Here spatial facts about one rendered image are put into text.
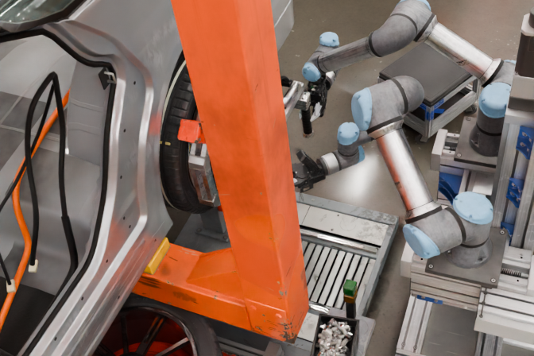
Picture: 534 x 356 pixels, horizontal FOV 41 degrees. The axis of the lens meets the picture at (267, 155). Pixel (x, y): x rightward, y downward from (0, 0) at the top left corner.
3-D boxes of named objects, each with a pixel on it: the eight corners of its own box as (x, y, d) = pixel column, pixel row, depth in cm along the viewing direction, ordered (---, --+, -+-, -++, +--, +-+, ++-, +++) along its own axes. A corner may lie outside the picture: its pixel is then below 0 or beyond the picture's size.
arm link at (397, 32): (410, 56, 245) (310, 89, 281) (422, 37, 251) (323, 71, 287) (392, 29, 240) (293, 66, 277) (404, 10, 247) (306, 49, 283)
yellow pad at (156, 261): (139, 236, 266) (135, 227, 262) (171, 245, 261) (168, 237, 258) (120, 265, 258) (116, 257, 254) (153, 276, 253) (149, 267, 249)
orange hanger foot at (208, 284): (145, 257, 279) (123, 199, 254) (270, 293, 261) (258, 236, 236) (124, 292, 269) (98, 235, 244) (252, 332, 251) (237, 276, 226)
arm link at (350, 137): (361, 114, 256) (360, 133, 264) (333, 125, 253) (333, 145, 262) (372, 129, 251) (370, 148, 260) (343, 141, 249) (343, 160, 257)
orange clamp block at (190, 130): (191, 119, 249) (179, 118, 241) (212, 124, 246) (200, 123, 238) (188, 139, 250) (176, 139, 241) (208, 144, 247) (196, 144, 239)
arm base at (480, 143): (515, 130, 262) (519, 110, 255) (509, 160, 253) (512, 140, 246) (472, 123, 267) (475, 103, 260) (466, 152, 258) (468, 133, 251)
